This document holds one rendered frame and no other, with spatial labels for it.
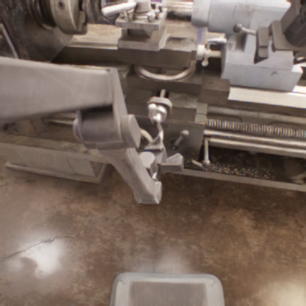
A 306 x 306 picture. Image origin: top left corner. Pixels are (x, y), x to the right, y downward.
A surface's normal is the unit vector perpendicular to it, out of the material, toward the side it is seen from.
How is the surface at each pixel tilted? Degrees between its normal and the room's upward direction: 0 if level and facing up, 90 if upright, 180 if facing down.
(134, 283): 0
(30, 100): 83
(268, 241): 0
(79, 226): 0
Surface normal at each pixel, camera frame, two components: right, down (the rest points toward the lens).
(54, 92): 0.98, 0.04
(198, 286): -0.01, -0.63
